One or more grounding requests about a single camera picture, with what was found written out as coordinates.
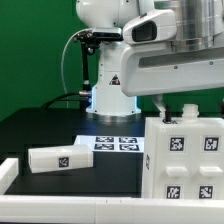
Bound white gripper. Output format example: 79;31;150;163
120;8;224;122

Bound white cabinet door panel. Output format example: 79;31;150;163
162;131;191;199

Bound white cabinet body box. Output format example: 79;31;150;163
141;104;224;200

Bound white cabinet door with knob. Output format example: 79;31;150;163
196;129;224;200

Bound white long cabinet block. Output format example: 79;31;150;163
28;144;93;173

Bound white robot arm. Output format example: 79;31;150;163
76;0;224;120

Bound white base tag sheet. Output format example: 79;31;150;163
74;135;144;153

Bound grey camera cable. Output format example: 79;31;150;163
61;29;91;95

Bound black cables on table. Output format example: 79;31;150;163
40;91;93;110

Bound white left fence rail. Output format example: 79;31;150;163
0;158;19;195

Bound white fence rail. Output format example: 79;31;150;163
0;158;19;195
0;195;224;224

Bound white front fence rail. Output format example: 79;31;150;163
0;195;224;224

